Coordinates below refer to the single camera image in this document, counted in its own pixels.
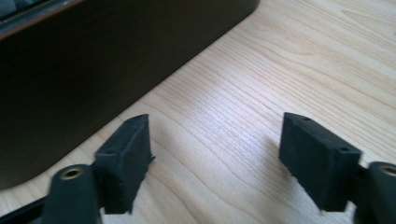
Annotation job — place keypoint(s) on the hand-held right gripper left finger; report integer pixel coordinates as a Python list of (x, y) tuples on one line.
[(124, 168)]

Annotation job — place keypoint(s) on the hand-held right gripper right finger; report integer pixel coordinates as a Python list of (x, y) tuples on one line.
[(317, 161)]

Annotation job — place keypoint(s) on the dark brown compartment box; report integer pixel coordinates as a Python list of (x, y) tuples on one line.
[(93, 68)]

